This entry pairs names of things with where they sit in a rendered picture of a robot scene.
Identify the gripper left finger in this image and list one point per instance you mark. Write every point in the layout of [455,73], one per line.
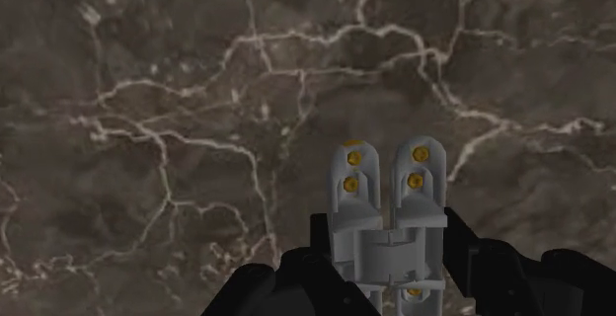
[293,281]

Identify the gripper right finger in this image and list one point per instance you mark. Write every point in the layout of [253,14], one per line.
[500,276]

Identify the grey bracket with yellow bolts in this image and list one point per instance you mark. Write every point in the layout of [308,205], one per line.
[387,218]

